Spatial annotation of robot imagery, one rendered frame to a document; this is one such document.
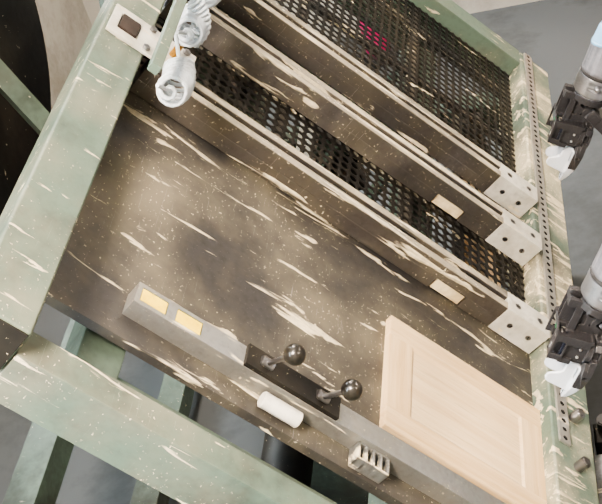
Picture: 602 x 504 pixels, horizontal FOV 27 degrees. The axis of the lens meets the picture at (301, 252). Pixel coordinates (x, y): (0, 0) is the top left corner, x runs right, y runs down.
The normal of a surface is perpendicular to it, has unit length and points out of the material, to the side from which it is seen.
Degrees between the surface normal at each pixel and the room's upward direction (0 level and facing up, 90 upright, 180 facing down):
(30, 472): 0
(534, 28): 0
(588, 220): 0
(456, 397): 51
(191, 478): 90
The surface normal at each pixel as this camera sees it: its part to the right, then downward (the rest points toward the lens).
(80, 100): 0.59, -0.60
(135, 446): -0.10, 0.61
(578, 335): 0.22, -0.75
